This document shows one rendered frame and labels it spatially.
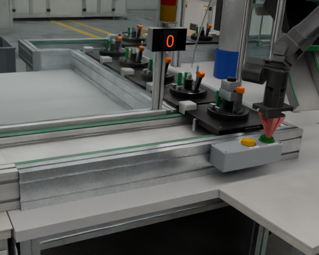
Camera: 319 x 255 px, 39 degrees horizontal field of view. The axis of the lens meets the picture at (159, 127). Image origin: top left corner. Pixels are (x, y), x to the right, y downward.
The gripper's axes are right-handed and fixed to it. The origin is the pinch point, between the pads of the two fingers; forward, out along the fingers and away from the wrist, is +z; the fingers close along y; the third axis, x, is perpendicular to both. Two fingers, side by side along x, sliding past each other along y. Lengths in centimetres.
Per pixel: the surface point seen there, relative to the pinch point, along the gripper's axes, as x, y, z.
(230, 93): -19.2, 0.7, -7.3
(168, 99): -42.5, 9.8, 0.8
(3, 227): 1, 75, 12
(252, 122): -12.8, -4.8, 0.9
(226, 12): -100, -55, -24
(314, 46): -13.3, -26.8, -22.9
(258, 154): 3.0, 5.4, 4.1
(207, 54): -139, -73, 6
